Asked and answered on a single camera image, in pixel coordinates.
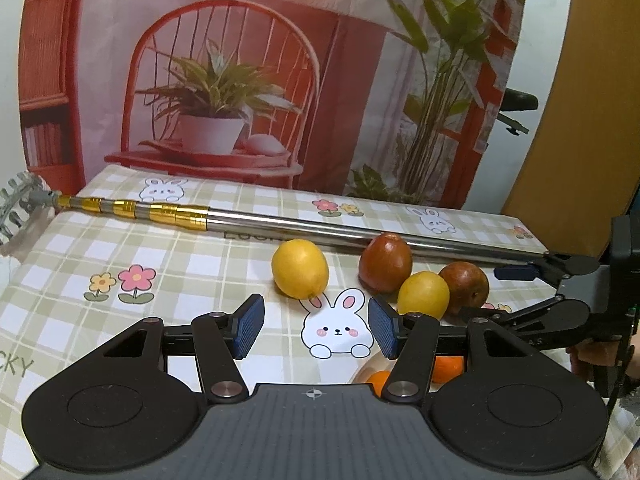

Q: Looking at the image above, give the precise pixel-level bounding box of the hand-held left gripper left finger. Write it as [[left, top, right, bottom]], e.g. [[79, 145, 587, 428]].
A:
[[97, 294, 266, 403]]

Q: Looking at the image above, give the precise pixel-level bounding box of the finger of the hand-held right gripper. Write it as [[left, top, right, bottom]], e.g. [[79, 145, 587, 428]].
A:
[[457, 298, 592, 336], [494, 252, 600, 281]]

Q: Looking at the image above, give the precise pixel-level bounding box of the red apple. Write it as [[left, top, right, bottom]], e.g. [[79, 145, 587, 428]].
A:
[[438, 262, 490, 317]]

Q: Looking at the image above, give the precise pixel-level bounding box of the wooden panel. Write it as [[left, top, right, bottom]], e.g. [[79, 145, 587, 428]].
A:
[[500, 0, 640, 247]]

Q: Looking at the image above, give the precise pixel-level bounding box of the printed room backdrop cloth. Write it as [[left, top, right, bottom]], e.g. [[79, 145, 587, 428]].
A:
[[17, 0, 532, 212]]

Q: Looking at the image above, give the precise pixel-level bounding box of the telescopic metal pole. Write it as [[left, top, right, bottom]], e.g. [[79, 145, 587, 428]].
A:
[[0, 172, 551, 267]]

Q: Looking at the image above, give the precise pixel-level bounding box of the checked bunny tablecloth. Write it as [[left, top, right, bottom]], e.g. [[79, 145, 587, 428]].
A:
[[0, 165, 640, 480]]

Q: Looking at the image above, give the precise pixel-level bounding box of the person's right hand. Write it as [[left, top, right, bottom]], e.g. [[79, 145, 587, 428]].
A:
[[567, 332, 640, 382]]

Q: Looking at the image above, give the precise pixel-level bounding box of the orange mandarin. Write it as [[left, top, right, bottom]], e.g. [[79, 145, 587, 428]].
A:
[[431, 355, 467, 385], [367, 369, 393, 397]]

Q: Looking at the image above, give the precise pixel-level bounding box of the orange fruit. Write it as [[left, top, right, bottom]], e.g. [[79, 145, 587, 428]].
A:
[[351, 349, 468, 397]]

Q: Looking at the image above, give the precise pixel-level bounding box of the left brown round fruit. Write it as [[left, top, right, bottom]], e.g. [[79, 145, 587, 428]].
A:
[[358, 232, 414, 295]]

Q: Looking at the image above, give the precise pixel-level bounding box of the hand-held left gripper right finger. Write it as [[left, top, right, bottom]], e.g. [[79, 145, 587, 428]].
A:
[[367, 296, 547, 403]]

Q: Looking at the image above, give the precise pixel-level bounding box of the yellow lemon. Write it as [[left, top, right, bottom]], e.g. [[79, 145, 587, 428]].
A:
[[397, 270, 451, 321], [271, 240, 330, 301]]

